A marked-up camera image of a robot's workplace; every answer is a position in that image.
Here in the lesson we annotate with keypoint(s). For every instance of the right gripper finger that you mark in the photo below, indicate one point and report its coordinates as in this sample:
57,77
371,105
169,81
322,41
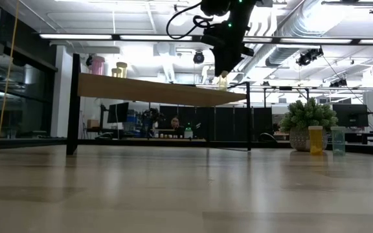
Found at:
220,64
235,61

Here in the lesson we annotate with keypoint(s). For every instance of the pale green pill bottle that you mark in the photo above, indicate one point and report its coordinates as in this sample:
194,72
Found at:
122,69

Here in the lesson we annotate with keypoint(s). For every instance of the orange medicine bottle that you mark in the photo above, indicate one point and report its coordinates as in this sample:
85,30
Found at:
316,142

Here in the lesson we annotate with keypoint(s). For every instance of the pink medicine bottle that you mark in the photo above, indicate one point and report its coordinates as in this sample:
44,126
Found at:
97,66

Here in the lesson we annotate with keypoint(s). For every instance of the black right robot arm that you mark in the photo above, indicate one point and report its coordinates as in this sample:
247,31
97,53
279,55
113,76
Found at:
235,9

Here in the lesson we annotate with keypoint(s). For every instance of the wooden shelf with black legs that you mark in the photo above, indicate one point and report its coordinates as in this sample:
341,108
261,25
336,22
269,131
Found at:
157,92

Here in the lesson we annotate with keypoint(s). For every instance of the teal medicine bottle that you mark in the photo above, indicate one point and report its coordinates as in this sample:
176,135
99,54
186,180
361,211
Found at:
338,142

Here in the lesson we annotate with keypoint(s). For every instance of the black ceiling spotlight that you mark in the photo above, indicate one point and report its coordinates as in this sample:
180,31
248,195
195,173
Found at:
338,83
198,57
88,61
309,56

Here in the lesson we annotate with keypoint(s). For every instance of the person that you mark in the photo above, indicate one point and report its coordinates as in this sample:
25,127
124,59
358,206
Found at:
175,124

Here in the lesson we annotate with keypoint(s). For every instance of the green plant in patterned pot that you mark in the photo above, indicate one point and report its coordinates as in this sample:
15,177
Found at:
306,116

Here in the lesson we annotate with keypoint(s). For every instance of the black computer monitor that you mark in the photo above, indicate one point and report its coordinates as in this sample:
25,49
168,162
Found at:
350,115
118,112

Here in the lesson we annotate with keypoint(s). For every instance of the cardboard box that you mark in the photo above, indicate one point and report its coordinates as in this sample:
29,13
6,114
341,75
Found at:
92,124

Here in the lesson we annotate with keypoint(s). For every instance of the black metal frame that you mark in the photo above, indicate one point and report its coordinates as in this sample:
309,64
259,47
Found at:
285,88

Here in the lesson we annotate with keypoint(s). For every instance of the black partition wall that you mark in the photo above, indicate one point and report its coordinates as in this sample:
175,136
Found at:
225,123

